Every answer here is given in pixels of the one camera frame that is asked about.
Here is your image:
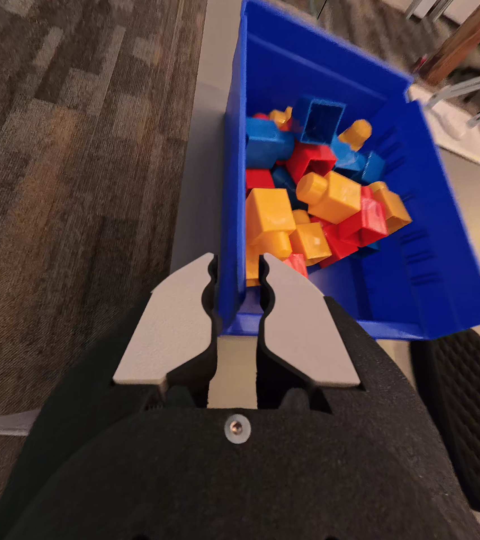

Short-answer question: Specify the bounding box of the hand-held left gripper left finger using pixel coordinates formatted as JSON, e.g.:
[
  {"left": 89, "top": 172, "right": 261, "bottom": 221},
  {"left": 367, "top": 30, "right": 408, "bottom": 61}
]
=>
[{"left": 113, "top": 252, "right": 219, "bottom": 386}]

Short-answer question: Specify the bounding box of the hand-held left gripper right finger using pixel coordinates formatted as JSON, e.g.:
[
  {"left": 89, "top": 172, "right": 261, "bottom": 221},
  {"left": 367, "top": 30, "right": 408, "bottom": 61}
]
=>
[{"left": 257, "top": 252, "right": 361, "bottom": 389}]

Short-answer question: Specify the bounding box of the blue plastic bin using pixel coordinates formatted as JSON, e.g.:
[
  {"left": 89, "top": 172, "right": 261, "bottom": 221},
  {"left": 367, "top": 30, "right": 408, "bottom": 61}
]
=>
[{"left": 217, "top": 0, "right": 480, "bottom": 341}]

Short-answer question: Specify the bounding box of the pile of colourful blocks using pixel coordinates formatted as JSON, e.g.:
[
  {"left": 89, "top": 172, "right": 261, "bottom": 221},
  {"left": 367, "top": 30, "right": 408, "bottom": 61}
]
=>
[{"left": 245, "top": 96, "right": 413, "bottom": 287}]

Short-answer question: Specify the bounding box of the white sign stand base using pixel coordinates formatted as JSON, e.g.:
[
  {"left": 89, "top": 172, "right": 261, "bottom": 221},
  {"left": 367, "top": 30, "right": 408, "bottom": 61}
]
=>
[{"left": 407, "top": 69, "right": 480, "bottom": 169}]

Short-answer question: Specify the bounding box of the brown wooden post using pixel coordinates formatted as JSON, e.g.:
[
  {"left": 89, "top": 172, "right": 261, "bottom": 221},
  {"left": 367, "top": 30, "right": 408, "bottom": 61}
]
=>
[{"left": 417, "top": 0, "right": 480, "bottom": 86}]

